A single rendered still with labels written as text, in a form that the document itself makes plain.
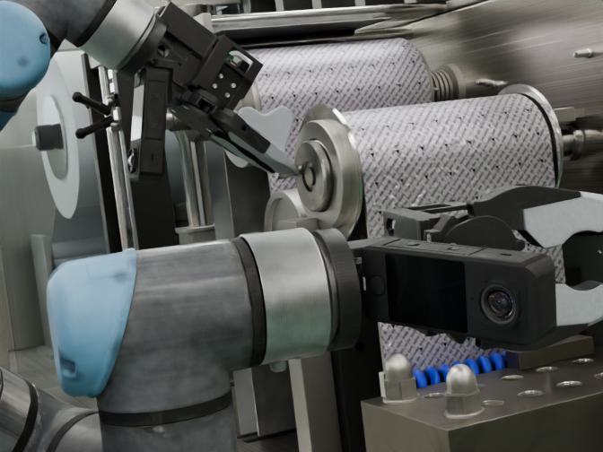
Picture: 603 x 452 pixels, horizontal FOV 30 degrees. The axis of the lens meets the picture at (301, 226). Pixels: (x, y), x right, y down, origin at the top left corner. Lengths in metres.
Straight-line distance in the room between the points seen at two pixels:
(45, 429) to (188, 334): 0.14
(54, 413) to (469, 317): 0.27
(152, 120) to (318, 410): 0.36
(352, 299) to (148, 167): 0.52
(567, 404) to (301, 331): 0.46
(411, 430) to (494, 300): 0.45
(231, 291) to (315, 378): 0.62
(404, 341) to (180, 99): 0.34
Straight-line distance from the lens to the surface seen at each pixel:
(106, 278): 0.61
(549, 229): 0.68
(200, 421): 0.61
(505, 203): 0.67
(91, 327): 0.60
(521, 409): 1.02
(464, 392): 1.00
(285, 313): 0.61
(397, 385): 1.08
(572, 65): 1.35
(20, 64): 0.94
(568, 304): 0.70
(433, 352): 1.19
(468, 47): 1.52
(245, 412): 1.56
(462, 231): 0.65
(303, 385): 1.21
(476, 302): 0.60
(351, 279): 0.63
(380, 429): 1.08
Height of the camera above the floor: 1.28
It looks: 4 degrees down
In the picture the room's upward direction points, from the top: 7 degrees counter-clockwise
